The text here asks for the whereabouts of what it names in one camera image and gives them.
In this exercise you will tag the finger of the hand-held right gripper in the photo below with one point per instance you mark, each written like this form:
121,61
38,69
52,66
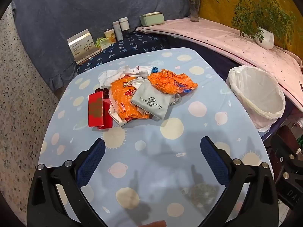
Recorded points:
280,146

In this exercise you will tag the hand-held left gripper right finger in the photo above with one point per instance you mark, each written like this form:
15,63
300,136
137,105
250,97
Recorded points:
215,163

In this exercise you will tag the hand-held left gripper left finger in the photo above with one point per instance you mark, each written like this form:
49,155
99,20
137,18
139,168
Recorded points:
91,163

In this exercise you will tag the bin with white liner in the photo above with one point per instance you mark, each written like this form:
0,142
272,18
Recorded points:
258,92

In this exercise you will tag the large red box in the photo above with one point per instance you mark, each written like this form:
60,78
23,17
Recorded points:
95,110

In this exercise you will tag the light blue planet-print tablecloth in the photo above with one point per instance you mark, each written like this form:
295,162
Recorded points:
146,160

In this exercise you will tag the orange plastic bag white print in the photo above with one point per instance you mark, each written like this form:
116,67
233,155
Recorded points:
123,94

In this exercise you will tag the white crumpled tissue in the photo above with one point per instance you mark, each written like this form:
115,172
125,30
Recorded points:
110,75

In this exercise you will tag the orange plastic bag blue print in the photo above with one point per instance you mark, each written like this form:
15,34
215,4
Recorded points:
170,80

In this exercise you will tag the plain navy cloth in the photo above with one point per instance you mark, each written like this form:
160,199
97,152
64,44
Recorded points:
208,55

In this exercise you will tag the green plant in white pot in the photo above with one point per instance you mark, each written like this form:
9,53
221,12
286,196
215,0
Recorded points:
265,37

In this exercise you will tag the small blue plastic item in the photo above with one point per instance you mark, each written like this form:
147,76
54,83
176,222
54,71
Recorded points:
154,70

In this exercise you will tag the white card box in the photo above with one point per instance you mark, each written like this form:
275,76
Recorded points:
81,45

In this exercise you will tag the pink dotted cloth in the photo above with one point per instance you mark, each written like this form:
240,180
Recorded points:
227,40

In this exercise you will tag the green snack packet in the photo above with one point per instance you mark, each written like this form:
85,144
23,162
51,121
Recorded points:
103,43

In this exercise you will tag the dark blue floral cloth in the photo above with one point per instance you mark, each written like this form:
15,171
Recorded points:
127,47

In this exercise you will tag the printed tin can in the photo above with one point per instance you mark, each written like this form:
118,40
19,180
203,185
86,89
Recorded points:
110,36

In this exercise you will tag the tall grey white canister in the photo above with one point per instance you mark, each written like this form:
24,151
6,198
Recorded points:
117,30

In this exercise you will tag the short grey white canister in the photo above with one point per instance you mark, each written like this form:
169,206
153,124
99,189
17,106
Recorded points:
123,23

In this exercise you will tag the glass vase with pink flowers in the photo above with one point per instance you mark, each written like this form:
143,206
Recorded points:
194,13

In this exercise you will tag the mustard yellow cloth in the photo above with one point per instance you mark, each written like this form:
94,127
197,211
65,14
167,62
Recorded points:
217,7

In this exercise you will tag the grey-blue blanket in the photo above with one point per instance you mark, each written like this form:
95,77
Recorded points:
71,9

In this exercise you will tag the pale green tissue box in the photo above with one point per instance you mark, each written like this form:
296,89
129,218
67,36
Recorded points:
151,19

